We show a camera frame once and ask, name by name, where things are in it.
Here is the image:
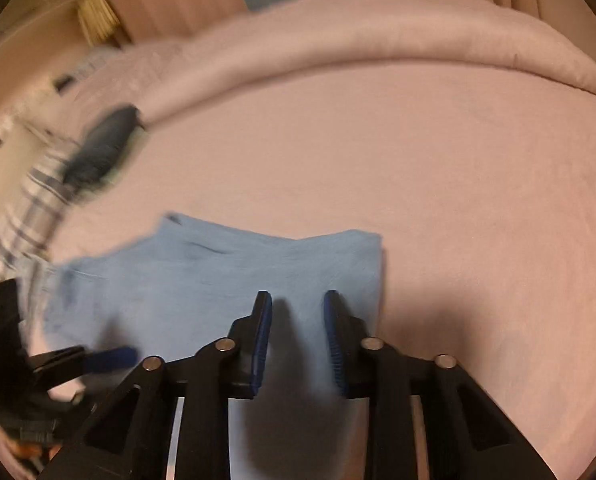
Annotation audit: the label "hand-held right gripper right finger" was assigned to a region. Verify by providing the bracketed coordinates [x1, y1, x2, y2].
[324, 290, 559, 480]

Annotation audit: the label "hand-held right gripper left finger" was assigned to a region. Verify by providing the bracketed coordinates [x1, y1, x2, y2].
[38, 290, 273, 480]

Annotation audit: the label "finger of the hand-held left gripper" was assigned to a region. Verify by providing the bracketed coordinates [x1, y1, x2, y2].
[26, 345, 138, 377]

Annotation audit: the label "light blue pants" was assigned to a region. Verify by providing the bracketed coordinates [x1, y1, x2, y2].
[42, 212, 385, 480]

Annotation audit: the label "light blue jeans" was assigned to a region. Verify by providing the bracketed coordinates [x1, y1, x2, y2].
[15, 255, 61, 321]

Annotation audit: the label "plaid cloth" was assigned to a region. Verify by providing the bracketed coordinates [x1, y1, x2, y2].
[0, 145, 83, 281]

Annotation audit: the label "pink bed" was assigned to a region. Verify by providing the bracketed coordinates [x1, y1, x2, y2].
[0, 62, 596, 480]

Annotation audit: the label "dark folded clothes stack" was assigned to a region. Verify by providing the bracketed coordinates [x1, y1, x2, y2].
[62, 105, 146, 196]

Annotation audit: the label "pink duvet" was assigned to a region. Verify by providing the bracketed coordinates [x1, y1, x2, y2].
[72, 0, 596, 126]

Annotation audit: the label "yellow woven thing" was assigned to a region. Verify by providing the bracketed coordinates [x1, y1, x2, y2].
[75, 0, 126, 43]

